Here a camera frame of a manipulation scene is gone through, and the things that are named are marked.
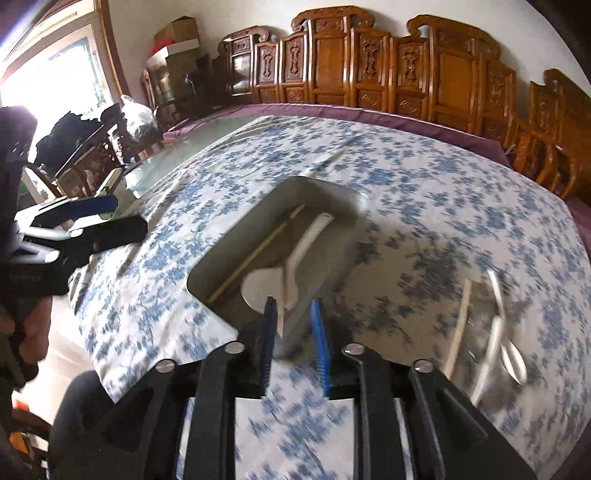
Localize white ceramic soup spoon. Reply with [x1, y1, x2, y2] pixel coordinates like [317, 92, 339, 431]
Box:
[240, 212, 335, 313]

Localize grey rectangular utensil tray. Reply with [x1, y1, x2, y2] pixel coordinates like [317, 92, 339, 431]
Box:
[187, 176, 370, 358]

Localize light bamboo chopstick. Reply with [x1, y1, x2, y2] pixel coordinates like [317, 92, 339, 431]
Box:
[206, 204, 305, 306]
[443, 279, 473, 379]

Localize person's left hand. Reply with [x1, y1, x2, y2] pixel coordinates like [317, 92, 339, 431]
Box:
[19, 297, 53, 364]

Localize silver metal spoon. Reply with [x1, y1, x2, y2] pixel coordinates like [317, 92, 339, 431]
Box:
[487, 269, 528, 386]

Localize blue floral tablecloth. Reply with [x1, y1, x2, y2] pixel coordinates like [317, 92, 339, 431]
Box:
[70, 116, 590, 479]

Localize stacked cardboard boxes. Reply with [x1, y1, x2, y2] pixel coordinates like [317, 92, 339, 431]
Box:
[140, 16, 209, 120]

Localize white handled metal spoon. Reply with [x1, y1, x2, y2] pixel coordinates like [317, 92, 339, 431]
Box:
[470, 315, 505, 407]

